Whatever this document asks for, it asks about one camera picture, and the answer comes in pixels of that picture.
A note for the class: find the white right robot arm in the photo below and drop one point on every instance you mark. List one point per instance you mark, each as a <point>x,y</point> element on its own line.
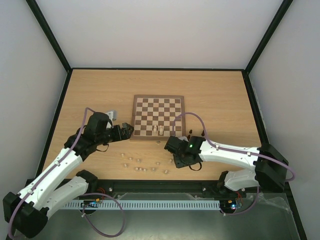
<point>263,167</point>

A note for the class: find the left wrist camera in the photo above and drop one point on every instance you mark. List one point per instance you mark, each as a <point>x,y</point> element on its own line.
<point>112,114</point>

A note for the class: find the black frame post left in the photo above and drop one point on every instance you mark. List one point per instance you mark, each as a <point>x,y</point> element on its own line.
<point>38,14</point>

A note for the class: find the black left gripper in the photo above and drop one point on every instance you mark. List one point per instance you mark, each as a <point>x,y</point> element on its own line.
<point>127,135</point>

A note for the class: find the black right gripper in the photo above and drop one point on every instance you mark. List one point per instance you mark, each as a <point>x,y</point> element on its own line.
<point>170,145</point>

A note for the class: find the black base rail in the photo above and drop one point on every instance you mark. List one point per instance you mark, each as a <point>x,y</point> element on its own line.
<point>204,188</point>

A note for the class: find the wooden chess board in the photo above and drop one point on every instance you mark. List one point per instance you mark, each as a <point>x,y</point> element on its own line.
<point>161,111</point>

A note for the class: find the black frame post right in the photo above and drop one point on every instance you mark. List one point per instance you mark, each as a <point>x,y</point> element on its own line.
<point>276,20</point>

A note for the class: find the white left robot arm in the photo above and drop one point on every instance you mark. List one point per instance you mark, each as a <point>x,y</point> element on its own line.
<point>29,210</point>

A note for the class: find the white slotted cable duct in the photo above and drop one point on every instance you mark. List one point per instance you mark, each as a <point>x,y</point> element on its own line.
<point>211,205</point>

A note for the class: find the black frame post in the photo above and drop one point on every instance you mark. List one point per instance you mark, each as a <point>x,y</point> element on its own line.
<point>276,20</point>
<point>38,14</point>

